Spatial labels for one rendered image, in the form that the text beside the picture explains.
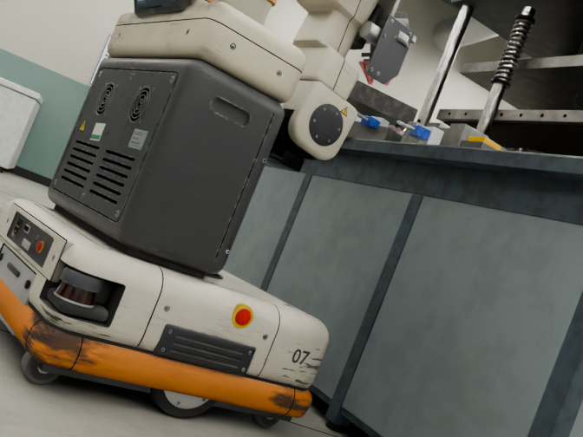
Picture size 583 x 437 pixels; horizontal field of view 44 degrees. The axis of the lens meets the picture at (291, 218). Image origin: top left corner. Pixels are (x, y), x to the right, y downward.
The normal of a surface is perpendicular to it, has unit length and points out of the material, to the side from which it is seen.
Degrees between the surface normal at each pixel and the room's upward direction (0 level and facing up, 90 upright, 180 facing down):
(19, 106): 90
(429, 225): 90
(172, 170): 90
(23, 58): 90
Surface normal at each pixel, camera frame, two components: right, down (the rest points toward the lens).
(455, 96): 0.28, 0.07
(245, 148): 0.55, 0.19
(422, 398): -0.82, -0.34
